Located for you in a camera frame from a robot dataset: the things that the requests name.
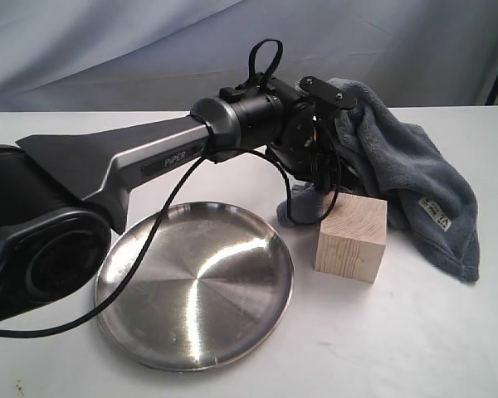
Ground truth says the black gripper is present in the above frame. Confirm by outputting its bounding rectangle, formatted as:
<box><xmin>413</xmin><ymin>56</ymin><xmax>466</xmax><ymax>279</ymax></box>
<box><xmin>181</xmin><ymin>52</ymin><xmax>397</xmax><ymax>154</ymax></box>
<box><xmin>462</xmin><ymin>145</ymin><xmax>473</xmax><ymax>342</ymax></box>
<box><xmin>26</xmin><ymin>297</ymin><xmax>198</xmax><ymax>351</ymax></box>
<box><xmin>269</xmin><ymin>102</ymin><xmax>360</xmax><ymax>194</ymax></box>

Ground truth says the blue-grey fleece towel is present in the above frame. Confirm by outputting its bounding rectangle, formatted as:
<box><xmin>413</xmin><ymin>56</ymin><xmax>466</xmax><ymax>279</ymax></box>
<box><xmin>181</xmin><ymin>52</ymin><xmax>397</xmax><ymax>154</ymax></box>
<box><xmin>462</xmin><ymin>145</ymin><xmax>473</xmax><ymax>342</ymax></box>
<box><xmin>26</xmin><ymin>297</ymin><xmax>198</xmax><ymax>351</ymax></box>
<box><xmin>276</xmin><ymin>77</ymin><xmax>481</xmax><ymax>286</ymax></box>

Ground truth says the light wooden block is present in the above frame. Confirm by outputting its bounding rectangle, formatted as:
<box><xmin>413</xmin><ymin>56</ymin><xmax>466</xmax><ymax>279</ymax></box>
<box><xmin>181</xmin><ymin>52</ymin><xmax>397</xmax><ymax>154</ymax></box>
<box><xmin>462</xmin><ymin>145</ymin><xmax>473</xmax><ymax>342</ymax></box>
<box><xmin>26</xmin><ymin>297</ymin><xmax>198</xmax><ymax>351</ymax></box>
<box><xmin>314</xmin><ymin>192</ymin><xmax>388</xmax><ymax>284</ymax></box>

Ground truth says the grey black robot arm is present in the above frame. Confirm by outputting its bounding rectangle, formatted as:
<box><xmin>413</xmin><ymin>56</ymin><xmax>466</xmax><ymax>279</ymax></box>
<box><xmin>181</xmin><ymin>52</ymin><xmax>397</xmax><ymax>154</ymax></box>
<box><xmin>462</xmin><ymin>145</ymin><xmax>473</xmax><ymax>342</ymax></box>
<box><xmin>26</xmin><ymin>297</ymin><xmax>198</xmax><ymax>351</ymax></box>
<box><xmin>0</xmin><ymin>80</ymin><xmax>356</xmax><ymax>322</ymax></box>

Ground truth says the round stainless steel plate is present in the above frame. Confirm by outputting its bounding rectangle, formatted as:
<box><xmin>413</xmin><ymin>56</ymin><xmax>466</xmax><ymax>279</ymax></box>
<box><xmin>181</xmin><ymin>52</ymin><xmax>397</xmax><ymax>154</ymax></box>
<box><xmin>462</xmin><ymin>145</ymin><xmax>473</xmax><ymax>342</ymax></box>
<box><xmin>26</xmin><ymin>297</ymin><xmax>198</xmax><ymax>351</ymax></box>
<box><xmin>94</xmin><ymin>201</ymin><xmax>294</xmax><ymax>372</ymax></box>

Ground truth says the grey fabric backdrop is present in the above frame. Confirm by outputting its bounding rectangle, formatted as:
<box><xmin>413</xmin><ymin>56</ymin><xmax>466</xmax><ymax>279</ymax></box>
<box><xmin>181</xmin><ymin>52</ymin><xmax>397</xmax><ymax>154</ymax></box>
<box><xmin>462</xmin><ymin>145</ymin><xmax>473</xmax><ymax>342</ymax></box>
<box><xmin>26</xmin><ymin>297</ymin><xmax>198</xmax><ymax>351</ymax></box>
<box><xmin>0</xmin><ymin>1</ymin><xmax>498</xmax><ymax>111</ymax></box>

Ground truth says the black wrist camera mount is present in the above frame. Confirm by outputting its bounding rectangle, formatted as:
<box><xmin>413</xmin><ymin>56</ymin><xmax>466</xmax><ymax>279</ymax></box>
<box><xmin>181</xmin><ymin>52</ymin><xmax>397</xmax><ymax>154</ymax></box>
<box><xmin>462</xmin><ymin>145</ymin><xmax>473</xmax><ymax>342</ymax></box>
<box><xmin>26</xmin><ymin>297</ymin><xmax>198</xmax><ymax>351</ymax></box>
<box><xmin>295</xmin><ymin>76</ymin><xmax>358</xmax><ymax>110</ymax></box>

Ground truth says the black cable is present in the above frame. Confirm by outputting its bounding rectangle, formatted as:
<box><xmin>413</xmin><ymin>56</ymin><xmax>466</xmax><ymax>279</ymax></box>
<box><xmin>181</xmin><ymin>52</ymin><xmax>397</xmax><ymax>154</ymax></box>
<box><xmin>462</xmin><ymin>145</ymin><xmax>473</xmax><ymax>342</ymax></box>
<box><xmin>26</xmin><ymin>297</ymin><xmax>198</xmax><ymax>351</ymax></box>
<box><xmin>0</xmin><ymin>38</ymin><xmax>345</xmax><ymax>339</ymax></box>

